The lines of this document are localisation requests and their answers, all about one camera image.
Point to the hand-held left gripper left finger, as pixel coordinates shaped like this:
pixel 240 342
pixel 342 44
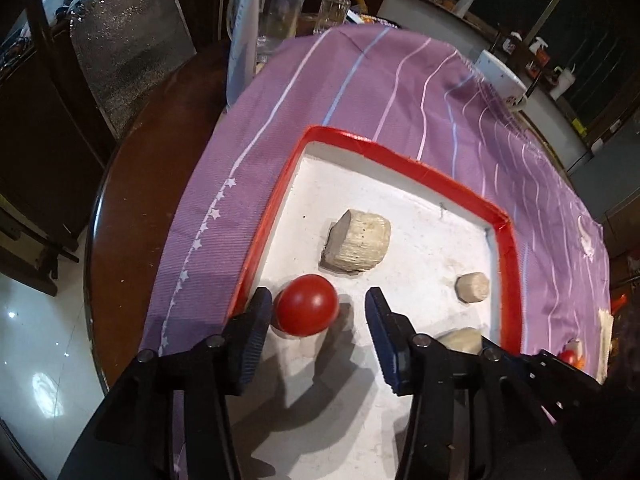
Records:
pixel 252 345

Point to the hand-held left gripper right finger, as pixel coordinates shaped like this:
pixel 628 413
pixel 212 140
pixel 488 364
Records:
pixel 385 350

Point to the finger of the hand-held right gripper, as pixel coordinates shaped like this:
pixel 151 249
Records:
pixel 565 380

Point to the red tomato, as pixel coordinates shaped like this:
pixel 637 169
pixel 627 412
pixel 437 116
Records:
pixel 567 357
pixel 306 311

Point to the red rimmed white tray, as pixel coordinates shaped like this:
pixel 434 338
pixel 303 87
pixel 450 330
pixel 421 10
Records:
pixel 415 220

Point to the small round sugarcane piece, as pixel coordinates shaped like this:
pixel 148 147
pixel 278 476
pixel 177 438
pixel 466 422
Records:
pixel 472 287

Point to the large sugarcane piece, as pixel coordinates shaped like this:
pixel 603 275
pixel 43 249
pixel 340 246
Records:
pixel 360 242

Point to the purple striped cloth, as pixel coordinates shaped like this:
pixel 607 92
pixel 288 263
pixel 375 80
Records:
pixel 400 100

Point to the white counter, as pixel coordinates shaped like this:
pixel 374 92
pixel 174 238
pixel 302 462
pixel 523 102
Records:
pixel 550 120

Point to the white mug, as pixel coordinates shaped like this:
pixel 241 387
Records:
pixel 500 77

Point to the white jug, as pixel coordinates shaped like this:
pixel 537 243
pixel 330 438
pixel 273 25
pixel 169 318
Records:
pixel 562 82

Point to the dark wooden chair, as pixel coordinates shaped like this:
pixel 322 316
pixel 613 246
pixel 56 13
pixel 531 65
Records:
pixel 50 110

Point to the white spray bottle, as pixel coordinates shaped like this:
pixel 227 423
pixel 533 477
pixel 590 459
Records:
pixel 537 50

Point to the glass pitcher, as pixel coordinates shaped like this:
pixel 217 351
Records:
pixel 282 10

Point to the glass bottle with red cap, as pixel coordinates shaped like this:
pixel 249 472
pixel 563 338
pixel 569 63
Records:
pixel 332 7

